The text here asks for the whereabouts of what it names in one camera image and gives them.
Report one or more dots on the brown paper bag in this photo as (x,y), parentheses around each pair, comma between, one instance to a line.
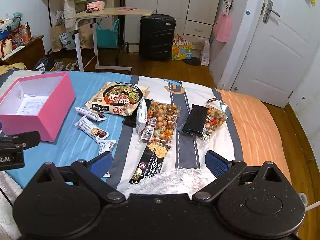
(55,33)

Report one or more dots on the instant noodle packet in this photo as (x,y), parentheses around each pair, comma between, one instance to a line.
(117,98)

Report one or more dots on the pink tissue pack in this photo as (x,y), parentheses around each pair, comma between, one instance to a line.
(97,5)

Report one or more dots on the large coated peanuts bag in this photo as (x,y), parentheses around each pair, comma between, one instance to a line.
(161,122)

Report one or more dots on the black snack packet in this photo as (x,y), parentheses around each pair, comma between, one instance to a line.
(131,120)
(195,121)

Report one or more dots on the pink hanging gift bag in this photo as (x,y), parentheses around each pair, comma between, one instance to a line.
(223,26)

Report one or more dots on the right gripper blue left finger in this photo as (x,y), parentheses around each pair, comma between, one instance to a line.
(91,165)

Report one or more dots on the pink cardboard box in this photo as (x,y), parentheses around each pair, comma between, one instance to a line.
(37,103)

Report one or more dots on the white silver snack packet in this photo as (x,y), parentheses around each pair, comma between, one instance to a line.
(141,117)

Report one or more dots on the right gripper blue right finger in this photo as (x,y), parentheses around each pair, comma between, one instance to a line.
(221,167)

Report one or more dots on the black suitcase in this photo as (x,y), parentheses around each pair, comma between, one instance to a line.
(156,37)

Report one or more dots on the white wardrobe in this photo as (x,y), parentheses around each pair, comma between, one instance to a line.
(194,18)

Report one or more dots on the patterned bed sheet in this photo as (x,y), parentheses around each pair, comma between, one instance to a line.
(249,133)

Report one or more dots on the white snack bar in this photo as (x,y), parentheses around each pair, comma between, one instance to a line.
(91,129)
(91,114)
(106,149)

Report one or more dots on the black cracker packet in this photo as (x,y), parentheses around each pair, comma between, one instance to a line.
(150,162)

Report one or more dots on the teal shopping bag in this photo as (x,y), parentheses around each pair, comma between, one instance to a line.
(107,38)

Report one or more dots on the wooden rolling side table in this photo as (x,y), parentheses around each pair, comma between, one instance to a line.
(95,16)

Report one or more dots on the white door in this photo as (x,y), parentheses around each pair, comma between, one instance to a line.
(280,52)

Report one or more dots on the wooden nightstand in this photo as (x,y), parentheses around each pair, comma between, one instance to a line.
(29,55)

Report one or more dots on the silver door handle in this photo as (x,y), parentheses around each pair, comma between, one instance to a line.
(269,10)

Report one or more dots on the small coated peanuts bag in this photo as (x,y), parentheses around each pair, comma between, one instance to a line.
(217,113)

